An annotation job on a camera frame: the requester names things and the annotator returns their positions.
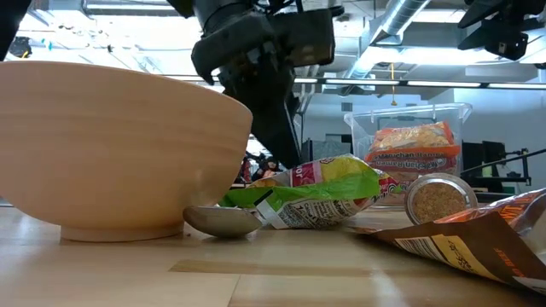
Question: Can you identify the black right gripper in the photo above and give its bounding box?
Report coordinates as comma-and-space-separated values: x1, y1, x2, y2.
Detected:
458, 0, 530, 61

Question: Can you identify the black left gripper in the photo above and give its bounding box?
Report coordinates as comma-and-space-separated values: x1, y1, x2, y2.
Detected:
191, 7, 337, 170

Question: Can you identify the green yellow ramen packet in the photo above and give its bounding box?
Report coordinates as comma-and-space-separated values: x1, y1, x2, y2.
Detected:
219, 153, 402, 230

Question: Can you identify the orange white ramen packet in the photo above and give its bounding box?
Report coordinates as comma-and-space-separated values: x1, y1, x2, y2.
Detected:
364, 121, 462, 182

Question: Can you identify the orange brown snack packet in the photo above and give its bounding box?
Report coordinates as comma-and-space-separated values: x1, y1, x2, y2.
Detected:
349, 187, 546, 295

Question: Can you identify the grey ventilation unit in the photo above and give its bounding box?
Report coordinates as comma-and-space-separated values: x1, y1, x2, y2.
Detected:
400, 16, 470, 48

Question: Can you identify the black background monitor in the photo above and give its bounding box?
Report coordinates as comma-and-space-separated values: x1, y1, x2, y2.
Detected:
300, 138, 315, 165
462, 140, 532, 193

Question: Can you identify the person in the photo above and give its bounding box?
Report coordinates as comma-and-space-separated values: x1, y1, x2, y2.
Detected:
251, 156, 282, 182

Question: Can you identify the clear plastic bin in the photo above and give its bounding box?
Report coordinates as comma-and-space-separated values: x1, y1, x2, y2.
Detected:
344, 101, 473, 208

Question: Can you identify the long pendant light strip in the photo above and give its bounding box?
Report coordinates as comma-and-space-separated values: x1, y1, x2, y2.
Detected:
293, 76, 546, 90

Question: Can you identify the tan wooden bowl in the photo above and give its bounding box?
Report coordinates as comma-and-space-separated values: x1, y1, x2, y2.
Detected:
0, 60, 253, 243

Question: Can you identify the glass jar brown seasoning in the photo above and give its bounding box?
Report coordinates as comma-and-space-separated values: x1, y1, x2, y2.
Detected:
404, 172, 479, 226

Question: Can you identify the black ceiling lamp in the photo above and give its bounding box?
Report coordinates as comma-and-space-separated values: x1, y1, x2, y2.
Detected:
8, 36, 33, 59

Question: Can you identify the silver ceiling duct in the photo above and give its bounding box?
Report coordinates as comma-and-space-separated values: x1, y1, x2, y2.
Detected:
340, 0, 432, 80

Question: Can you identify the yellow hanging cord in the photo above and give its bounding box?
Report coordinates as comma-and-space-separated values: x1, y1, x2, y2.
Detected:
389, 62, 398, 107

